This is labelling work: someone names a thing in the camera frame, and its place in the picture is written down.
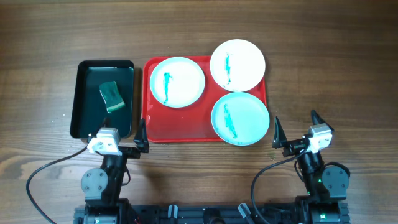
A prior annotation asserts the right black cable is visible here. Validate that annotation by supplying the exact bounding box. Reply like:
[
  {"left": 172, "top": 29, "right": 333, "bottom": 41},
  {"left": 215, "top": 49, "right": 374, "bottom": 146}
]
[{"left": 250, "top": 146, "right": 308, "bottom": 224}]

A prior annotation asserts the black cable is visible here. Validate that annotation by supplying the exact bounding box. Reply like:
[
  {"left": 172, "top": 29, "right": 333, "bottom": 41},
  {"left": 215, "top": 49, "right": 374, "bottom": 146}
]
[
  {"left": 25, "top": 146, "right": 90, "bottom": 224},
  {"left": 250, "top": 146, "right": 308, "bottom": 224}
]

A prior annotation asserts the white plate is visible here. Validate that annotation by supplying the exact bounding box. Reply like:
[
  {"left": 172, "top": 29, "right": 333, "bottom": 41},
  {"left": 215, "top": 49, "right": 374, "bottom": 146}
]
[
  {"left": 210, "top": 39, "right": 266, "bottom": 92},
  {"left": 150, "top": 57, "right": 205, "bottom": 108}
]

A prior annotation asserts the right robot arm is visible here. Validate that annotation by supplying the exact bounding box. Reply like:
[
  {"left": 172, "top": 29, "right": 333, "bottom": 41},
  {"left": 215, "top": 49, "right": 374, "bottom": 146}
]
[{"left": 266, "top": 110, "right": 351, "bottom": 223}]

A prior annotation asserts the red plastic tray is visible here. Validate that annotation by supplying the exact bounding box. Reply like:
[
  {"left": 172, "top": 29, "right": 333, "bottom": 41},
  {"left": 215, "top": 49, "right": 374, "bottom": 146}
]
[{"left": 141, "top": 56, "right": 267, "bottom": 142}]

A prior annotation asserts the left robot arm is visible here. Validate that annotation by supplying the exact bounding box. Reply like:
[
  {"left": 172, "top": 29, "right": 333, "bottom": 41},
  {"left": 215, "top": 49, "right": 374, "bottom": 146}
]
[{"left": 73, "top": 119, "right": 149, "bottom": 224}]

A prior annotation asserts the light blue plate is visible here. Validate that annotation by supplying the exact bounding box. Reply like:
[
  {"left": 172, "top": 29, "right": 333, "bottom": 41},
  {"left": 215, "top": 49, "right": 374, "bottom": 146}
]
[{"left": 211, "top": 92, "right": 270, "bottom": 146}]

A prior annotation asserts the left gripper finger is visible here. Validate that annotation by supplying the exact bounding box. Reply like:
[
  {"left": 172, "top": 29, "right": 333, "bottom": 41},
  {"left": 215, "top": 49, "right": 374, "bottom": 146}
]
[
  {"left": 99, "top": 117, "right": 109, "bottom": 129},
  {"left": 134, "top": 118, "right": 149, "bottom": 149}
]

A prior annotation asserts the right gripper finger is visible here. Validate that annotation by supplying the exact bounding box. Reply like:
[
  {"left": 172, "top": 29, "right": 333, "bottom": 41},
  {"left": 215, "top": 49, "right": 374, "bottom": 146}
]
[
  {"left": 311, "top": 110, "right": 334, "bottom": 131},
  {"left": 272, "top": 116, "right": 287, "bottom": 148}
]

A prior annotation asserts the left black cable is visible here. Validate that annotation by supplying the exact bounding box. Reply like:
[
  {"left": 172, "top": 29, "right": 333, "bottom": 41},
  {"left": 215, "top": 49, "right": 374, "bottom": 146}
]
[{"left": 25, "top": 146, "right": 90, "bottom": 224}]

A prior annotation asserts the black rectangular tray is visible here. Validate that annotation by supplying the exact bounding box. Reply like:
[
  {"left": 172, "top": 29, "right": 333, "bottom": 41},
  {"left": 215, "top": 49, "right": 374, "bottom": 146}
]
[{"left": 70, "top": 60, "right": 134, "bottom": 139}]

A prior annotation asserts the green scrubbing sponge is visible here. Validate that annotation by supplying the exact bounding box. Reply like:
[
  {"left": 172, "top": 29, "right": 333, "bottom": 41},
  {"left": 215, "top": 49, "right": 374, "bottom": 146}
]
[{"left": 99, "top": 81, "right": 126, "bottom": 113}]

